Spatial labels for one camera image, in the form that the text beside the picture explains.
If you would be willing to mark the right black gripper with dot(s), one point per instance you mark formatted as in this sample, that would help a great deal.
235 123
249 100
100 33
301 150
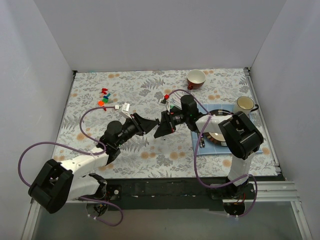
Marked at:
169 121

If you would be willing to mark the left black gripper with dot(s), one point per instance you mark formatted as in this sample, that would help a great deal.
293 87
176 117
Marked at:
136 124

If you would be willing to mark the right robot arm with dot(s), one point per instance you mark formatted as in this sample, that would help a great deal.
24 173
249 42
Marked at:
241 136

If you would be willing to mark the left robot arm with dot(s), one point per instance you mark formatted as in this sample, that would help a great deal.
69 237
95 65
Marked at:
59 182

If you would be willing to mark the dark rimmed plate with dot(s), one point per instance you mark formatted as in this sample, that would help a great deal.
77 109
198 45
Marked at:
217 138

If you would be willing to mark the red and white bowl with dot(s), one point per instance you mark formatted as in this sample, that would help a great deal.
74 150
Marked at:
195 79

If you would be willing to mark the cream enamel mug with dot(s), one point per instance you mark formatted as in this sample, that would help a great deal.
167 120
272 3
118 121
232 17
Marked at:
246 105

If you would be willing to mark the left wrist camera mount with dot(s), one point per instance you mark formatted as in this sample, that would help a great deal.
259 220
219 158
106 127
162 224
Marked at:
123 110

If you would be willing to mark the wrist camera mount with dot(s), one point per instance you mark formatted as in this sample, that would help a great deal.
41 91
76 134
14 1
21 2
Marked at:
165 101
123 110

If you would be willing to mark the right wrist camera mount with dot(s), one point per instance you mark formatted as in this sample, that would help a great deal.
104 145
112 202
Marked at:
165 101

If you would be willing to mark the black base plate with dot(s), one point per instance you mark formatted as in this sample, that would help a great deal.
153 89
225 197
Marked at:
168 194

